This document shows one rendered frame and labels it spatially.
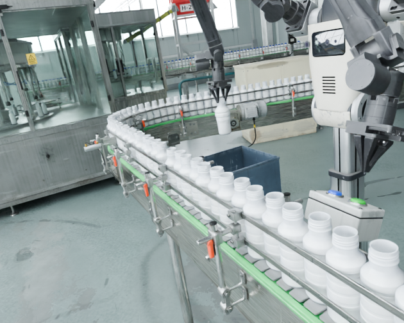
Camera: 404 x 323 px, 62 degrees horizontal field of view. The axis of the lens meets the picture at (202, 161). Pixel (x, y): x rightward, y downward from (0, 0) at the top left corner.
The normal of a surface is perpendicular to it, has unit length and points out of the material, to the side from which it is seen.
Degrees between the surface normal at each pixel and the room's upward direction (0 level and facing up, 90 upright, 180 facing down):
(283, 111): 90
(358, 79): 70
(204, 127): 90
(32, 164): 90
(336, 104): 90
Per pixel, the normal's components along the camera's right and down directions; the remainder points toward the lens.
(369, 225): 0.46, 0.22
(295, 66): 0.17, 0.29
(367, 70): -0.83, -0.06
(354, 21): -0.65, 0.43
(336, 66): -0.88, 0.26
